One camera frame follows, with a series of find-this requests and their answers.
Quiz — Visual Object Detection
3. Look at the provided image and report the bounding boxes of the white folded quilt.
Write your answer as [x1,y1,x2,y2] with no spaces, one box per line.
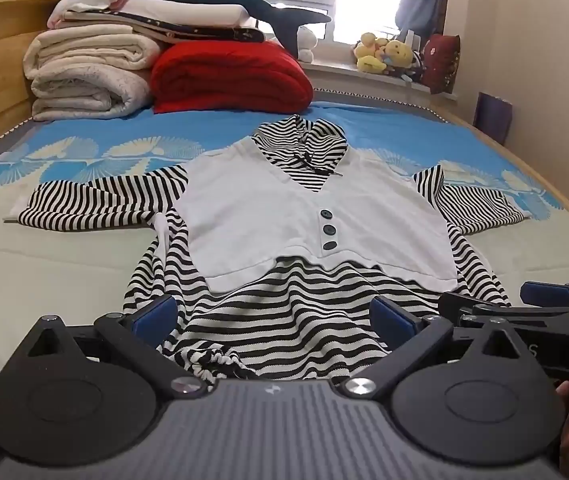
[62,0,260,31]

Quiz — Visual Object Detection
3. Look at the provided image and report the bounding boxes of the blue and cream bed sheet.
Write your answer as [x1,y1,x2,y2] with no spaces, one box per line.
[0,100,569,376]

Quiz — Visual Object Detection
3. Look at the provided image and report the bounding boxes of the red folded blanket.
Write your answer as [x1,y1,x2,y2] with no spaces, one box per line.
[150,40,315,115]

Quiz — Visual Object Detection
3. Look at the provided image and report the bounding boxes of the striped top with white vest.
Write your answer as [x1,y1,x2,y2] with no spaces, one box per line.
[3,115,530,386]

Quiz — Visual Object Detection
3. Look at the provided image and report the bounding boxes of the white plush toy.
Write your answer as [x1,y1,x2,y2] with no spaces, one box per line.
[297,25,317,63]

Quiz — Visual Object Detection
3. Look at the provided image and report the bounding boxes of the purple bag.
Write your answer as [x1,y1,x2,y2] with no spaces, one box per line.
[473,91,513,146]

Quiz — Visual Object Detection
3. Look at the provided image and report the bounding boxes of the yellow plush duck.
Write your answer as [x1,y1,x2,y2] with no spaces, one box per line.
[353,31,387,77]

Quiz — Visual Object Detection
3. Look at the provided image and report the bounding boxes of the window sill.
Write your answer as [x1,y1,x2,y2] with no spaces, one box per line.
[309,57,460,106]

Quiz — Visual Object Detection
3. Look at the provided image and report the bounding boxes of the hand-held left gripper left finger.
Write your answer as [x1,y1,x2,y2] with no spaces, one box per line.
[4,294,205,401]

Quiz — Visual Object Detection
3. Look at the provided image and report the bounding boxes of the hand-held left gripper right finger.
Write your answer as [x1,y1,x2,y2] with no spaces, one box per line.
[344,296,532,402]

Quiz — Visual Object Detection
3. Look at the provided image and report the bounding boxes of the maroon cushion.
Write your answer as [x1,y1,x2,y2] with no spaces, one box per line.
[421,34,462,95]

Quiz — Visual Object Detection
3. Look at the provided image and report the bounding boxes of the cream folded blanket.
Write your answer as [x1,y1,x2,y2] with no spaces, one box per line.
[23,27,165,122]

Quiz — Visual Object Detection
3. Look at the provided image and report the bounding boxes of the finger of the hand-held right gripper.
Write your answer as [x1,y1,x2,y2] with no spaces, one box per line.
[521,282,569,311]
[439,291,569,331]

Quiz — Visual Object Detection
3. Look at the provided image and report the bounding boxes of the yellow plush bear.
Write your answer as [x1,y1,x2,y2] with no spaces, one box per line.
[381,39,413,68]

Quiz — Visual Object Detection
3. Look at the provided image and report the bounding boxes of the dark starry folded blanket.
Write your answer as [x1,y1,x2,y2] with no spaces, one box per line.
[114,10,268,45]

